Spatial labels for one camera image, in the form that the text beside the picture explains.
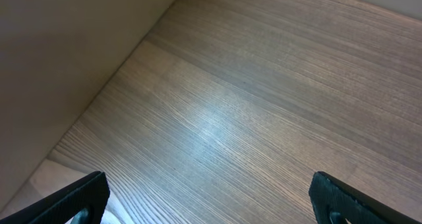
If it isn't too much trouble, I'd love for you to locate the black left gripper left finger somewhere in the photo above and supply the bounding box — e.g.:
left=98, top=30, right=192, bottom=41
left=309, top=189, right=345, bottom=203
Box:
left=1, top=171, right=110, bottom=224

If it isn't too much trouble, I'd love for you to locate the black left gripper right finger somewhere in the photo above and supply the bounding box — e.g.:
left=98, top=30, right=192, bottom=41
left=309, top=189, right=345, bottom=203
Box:
left=309, top=171, right=421, bottom=224

